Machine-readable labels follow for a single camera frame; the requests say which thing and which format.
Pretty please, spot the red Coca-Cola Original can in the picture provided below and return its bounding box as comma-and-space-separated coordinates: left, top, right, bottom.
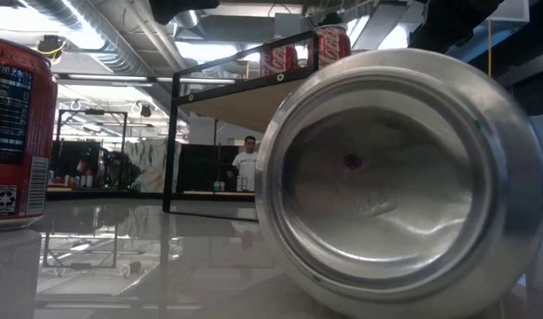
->
317, 24, 353, 68
259, 37, 299, 78

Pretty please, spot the red Coke Zero can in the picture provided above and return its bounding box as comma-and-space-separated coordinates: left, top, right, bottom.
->
0, 35, 59, 222
254, 47, 543, 319

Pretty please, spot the white draped cloth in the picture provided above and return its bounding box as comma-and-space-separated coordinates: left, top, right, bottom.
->
122, 139, 182, 194

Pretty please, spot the black partition panel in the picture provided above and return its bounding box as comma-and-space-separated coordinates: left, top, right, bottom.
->
176, 144, 241, 194

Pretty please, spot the person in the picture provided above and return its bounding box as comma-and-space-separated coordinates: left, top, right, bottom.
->
230, 135, 260, 193

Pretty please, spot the background wooden table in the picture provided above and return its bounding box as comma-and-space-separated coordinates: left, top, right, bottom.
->
182, 190, 257, 198

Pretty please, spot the round silver air duct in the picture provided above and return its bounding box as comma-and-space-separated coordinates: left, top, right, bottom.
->
167, 8, 202, 28

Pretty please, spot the wooden shelf with black frame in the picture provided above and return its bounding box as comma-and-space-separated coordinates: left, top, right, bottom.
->
162, 29, 321, 222

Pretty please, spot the background black metal frame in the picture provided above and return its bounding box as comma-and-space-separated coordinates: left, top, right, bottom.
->
56, 108, 129, 191

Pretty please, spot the black ceiling camera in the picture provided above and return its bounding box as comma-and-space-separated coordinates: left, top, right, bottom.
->
35, 34, 68, 58

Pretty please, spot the yellow hanging cable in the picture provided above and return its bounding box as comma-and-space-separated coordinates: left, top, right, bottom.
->
486, 19, 493, 76

